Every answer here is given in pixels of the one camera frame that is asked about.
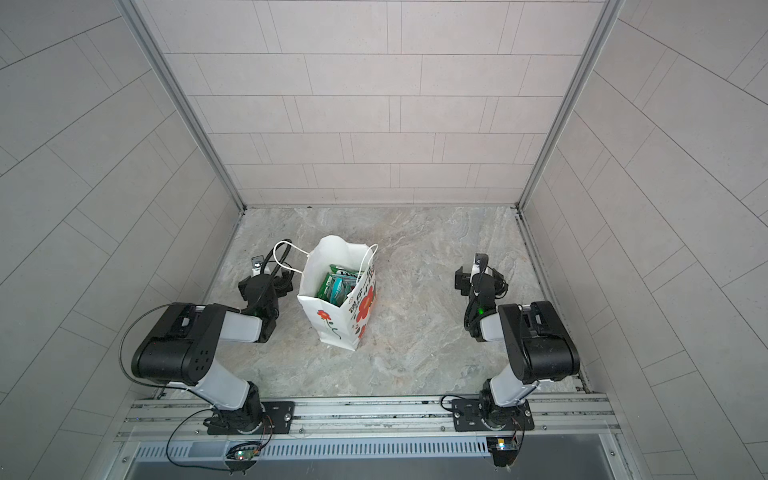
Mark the white floral paper bag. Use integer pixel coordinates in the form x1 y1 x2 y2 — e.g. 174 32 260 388
272 235 378 351

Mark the left circuit board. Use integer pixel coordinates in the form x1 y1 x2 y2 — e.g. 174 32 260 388
225 441 262 462

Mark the circuit board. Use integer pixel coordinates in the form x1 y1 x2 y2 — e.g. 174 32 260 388
486 436 520 468
225 441 262 462

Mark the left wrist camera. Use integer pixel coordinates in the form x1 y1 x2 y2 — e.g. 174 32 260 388
251 255 265 276

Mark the green candy bag in bag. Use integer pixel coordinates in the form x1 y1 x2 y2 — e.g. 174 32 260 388
316 264 360 306

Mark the right circuit board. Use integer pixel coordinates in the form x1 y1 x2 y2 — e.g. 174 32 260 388
486 436 520 468

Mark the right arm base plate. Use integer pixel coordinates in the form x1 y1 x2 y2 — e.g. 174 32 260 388
442 396 535 432

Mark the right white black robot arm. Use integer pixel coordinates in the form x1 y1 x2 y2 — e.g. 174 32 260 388
454 254 580 431

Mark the aluminium mounting rail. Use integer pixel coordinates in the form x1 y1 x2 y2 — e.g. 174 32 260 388
115 392 620 442

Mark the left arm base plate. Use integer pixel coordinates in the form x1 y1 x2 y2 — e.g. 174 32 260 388
203 401 296 435

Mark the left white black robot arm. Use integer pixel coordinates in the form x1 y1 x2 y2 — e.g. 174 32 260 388
131 272 295 435

